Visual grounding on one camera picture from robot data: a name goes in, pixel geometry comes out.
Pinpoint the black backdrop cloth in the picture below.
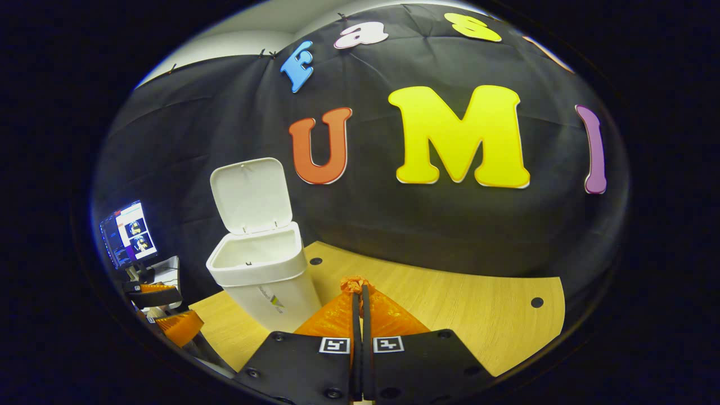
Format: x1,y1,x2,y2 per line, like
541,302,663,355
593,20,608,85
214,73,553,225
93,3,629,304

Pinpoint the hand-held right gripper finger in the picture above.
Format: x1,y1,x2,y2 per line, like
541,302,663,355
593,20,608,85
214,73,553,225
362,284,496,403
233,291,361,403

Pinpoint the white desktop garbage bin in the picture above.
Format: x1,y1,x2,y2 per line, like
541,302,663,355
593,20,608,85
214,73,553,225
206,157,322,332

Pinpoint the white side table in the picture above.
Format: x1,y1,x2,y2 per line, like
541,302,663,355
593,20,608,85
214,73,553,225
151,256,182,310

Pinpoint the computer monitor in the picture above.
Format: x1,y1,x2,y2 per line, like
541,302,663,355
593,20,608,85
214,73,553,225
100,200,159,285

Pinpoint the orange paper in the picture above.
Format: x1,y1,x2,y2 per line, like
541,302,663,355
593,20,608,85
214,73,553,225
340,276,375,296

